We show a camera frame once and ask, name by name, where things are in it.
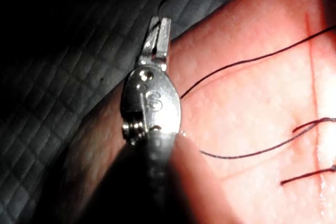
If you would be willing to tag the dark grid mat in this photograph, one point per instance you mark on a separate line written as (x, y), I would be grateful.
(65, 77)

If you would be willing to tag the black thread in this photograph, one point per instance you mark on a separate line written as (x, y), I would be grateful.
(231, 158)

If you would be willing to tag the black stitching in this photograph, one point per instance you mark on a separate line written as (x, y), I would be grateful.
(307, 174)

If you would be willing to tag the tissue pad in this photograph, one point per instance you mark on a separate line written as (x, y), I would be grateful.
(249, 98)

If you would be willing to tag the left arm needle driver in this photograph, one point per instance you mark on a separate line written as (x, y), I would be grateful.
(160, 98)

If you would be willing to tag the dark left arm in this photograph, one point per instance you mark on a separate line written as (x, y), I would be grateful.
(157, 163)

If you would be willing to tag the left arm needle driver jaw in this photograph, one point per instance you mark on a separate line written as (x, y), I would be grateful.
(148, 48)
(163, 43)

